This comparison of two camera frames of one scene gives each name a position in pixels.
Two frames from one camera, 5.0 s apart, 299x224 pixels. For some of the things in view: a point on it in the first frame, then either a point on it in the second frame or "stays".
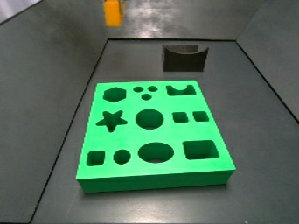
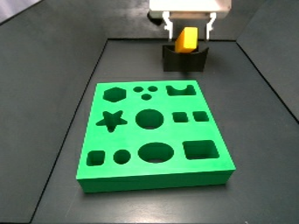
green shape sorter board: [151, 138] stays
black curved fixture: [184, 62] stays
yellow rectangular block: [113, 15] → [187, 41]
